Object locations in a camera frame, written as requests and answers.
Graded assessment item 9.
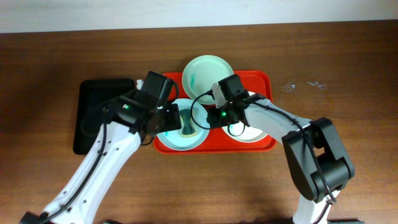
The white plate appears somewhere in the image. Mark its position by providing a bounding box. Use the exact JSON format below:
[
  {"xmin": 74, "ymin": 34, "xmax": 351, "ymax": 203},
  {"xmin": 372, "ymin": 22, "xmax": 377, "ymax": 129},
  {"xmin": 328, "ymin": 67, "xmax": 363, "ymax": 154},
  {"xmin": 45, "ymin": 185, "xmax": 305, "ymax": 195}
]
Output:
[{"xmin": 222, "ymin": 122, "xmax": 267, "ymax": 143}]

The light blue plate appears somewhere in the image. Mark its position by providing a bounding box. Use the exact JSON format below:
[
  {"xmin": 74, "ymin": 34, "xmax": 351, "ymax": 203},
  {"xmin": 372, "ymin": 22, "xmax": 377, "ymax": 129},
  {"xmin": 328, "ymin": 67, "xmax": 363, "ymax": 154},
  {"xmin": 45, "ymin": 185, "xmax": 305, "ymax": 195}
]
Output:
[{"xmin": 157, "ymin": 98, "xmax": 210, "ymax": 151}]

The green yellow sponge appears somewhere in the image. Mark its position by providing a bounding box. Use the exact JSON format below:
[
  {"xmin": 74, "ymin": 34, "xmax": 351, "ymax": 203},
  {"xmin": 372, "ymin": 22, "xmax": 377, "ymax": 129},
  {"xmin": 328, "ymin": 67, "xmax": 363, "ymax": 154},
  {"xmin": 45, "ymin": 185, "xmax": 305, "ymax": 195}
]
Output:
[{"xmin": 180, "ymin": 109, "xmax": 197, "ymax": 138}]

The light green plate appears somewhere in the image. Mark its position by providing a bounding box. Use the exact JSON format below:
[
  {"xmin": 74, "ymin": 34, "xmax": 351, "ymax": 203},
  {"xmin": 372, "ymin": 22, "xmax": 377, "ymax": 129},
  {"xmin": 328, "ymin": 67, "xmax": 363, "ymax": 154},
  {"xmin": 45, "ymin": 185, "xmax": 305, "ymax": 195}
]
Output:
[{"xmin": 182, "ymin": 55, "xmax": 234, "ymax": 100}]

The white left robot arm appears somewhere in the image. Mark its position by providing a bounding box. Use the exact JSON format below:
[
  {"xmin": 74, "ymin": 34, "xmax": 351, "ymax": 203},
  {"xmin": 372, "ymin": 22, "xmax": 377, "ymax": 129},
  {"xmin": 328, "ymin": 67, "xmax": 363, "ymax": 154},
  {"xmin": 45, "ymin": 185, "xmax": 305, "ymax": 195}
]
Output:
[{"xmin": 20, "ymin": 72, "xmax": 181, "ymax": 224}]

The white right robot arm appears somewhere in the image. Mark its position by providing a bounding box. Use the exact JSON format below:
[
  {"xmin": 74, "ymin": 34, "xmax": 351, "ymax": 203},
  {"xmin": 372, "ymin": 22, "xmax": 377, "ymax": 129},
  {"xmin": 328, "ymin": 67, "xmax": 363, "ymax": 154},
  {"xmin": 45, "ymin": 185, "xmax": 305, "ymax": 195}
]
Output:
[{"xmin": 207, "ymin": 75, "xmax": 355, "ymax": 223}]

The red serving tray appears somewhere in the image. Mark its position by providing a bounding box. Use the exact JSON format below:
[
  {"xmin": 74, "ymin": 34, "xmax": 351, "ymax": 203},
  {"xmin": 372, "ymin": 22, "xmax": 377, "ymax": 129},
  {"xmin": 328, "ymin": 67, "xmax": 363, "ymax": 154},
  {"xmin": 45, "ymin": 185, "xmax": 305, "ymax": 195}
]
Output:
[{"xmin": 153, "ymin": 70, "xmax": 277, "ymax": 154}]

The black plastic tray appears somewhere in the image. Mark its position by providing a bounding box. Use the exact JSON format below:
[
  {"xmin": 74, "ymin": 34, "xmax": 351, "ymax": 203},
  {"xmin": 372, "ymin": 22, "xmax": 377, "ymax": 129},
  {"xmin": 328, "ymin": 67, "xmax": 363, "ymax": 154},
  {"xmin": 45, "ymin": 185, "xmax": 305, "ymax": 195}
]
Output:
[{"xmin": 73, "ymin": 78, "xmax": 135, "ymax": 155}]

